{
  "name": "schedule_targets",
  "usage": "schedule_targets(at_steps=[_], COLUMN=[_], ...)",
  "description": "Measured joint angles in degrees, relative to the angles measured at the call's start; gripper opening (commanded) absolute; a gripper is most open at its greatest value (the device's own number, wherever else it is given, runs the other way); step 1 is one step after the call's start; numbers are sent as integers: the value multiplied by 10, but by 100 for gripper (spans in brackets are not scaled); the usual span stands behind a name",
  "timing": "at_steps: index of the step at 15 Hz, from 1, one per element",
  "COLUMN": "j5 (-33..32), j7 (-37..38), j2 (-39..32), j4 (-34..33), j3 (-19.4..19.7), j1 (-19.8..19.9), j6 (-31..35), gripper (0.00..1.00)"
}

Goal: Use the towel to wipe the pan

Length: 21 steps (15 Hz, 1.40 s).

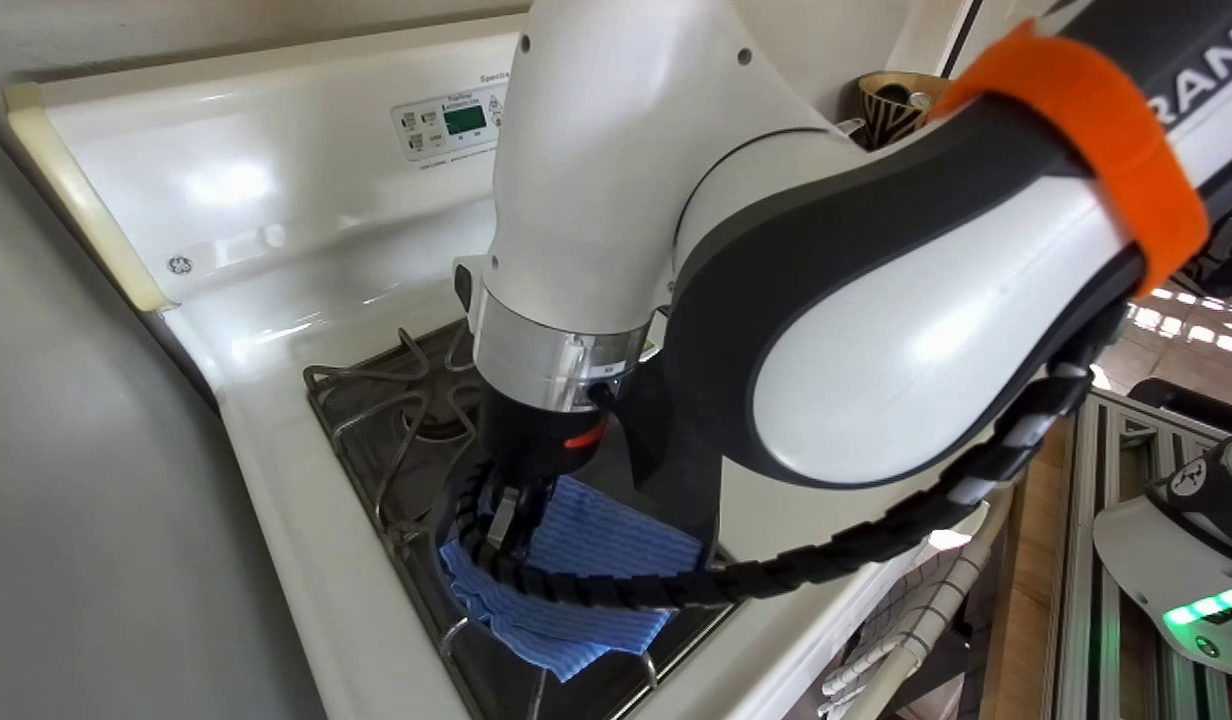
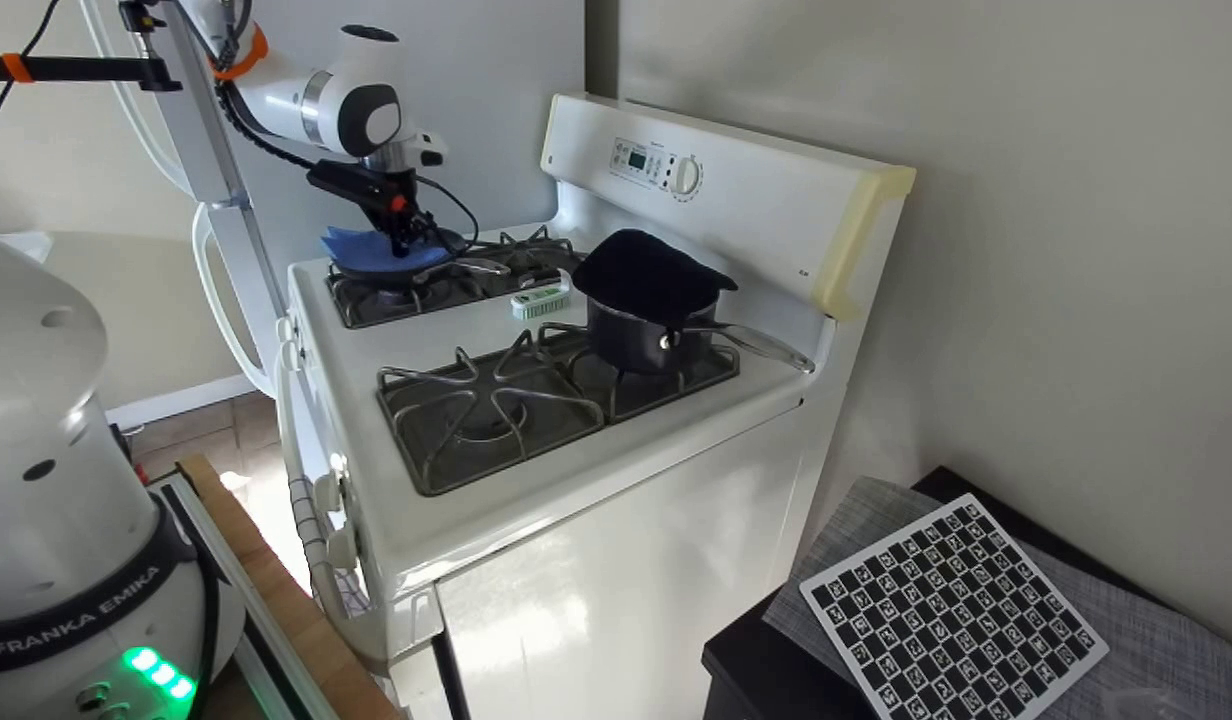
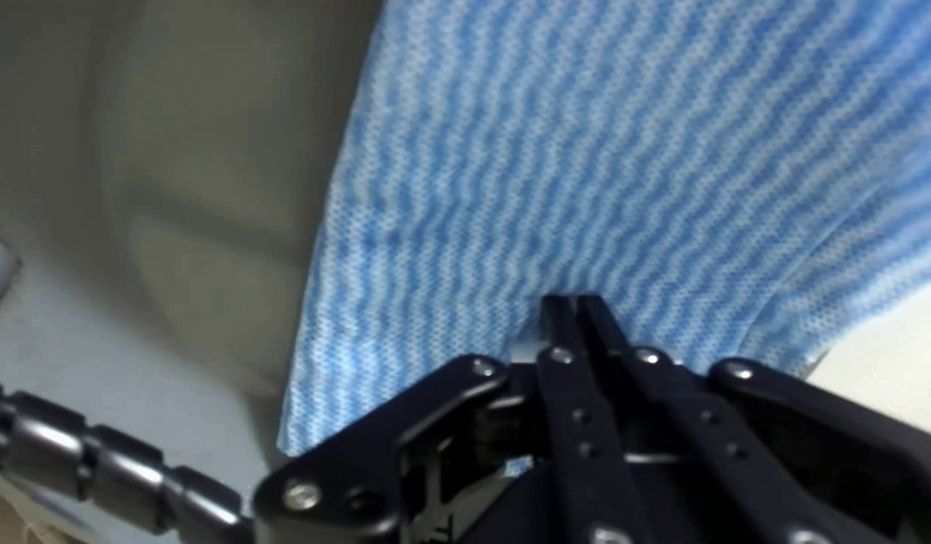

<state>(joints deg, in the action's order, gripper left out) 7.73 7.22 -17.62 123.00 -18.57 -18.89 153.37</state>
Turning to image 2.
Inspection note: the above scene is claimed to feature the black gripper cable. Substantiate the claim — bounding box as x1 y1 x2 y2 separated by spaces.
213 74 484 246

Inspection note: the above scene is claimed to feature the white refrigerator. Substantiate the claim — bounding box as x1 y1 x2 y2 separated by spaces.
82 0 594 402

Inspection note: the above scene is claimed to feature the black pole with orange tape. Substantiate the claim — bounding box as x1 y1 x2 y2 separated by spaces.
0 51 189 94

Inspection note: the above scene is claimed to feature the black side table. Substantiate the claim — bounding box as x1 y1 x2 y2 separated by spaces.
699 462 1232 720

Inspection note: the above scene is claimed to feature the black white calibration board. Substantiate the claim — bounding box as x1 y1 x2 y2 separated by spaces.
796 490 1111 720

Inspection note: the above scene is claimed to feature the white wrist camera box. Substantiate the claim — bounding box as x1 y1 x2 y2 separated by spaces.
405 127 453 171

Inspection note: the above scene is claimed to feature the grey mat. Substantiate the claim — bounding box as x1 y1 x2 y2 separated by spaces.
760 474 1232 720

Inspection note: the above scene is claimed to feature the small black saucepan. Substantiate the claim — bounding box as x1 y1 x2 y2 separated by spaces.
584 293 812 379

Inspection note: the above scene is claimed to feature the black burner grate under pan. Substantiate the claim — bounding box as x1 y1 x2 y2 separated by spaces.
324 225 589 331

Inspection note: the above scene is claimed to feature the white gas stove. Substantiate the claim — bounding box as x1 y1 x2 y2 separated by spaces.
277 93 919 720

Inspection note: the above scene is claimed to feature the wooden board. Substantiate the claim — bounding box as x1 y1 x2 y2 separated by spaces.
173 450 410 720

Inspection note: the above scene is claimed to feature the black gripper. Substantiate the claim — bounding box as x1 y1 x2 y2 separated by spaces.
305 147 443 262

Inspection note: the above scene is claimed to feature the grey frying pan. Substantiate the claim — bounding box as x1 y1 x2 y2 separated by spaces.
327 245 467 293

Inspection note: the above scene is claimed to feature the small white green box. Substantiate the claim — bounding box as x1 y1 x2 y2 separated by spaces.
510 279 575 322

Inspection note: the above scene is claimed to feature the large black burner grate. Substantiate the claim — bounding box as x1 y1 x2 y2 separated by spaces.
371 320 744 499

